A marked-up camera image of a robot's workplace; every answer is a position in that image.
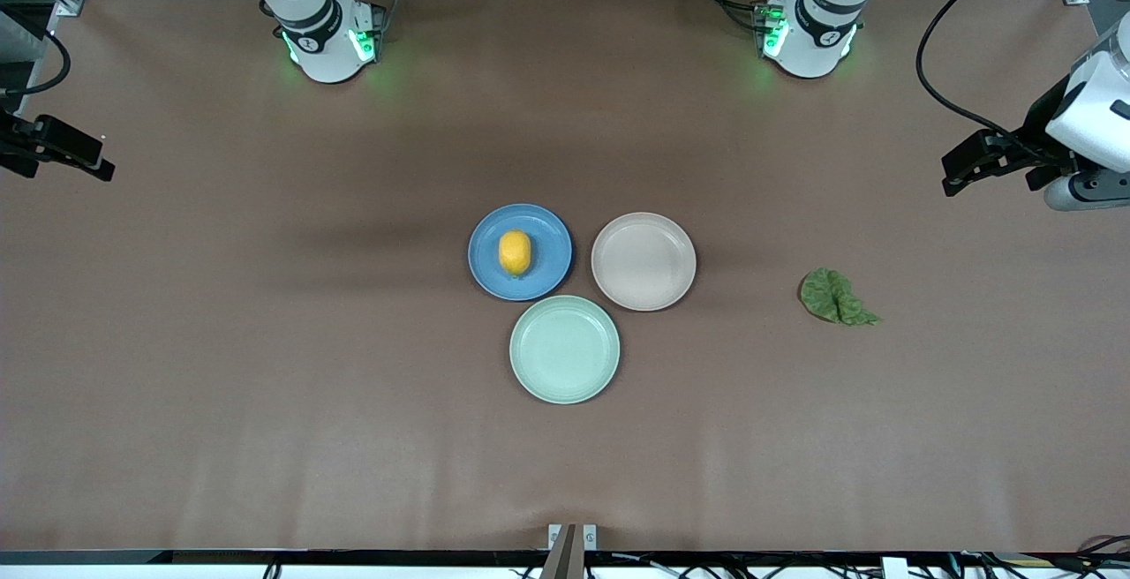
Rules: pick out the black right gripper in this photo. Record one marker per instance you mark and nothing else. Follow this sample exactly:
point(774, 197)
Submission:
point(19, 139)

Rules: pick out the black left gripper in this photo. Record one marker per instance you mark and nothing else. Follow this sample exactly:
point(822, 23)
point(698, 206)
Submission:
point(1042, 132)

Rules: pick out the green lettuce leaf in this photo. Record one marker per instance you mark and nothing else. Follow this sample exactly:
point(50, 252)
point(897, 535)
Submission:
point(830, 295)

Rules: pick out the yellow lemon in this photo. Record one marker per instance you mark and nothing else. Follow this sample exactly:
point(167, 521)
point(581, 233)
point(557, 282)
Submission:
point(515, 254)

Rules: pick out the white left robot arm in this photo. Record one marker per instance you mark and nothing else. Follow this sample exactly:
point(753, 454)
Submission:
point(812, 32)

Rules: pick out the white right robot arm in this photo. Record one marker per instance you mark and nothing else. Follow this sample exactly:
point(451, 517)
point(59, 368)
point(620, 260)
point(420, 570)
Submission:
point(327, 41)

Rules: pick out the beige plate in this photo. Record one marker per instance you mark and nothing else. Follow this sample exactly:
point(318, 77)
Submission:
point(644, 261)

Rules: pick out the small white box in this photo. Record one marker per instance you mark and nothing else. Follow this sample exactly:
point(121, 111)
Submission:
point(894, 568)

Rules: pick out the blue plate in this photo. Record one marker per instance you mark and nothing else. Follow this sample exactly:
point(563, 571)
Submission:
point(547, 248)

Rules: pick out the pale green plate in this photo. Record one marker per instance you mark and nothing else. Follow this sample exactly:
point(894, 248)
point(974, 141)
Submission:
point(565, 349)

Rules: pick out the silver mount bracket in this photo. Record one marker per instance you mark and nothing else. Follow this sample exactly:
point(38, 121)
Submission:
point(590, 537)

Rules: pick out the brown camera post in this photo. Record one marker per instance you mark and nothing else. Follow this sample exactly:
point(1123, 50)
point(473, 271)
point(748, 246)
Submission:
point(565, 557)

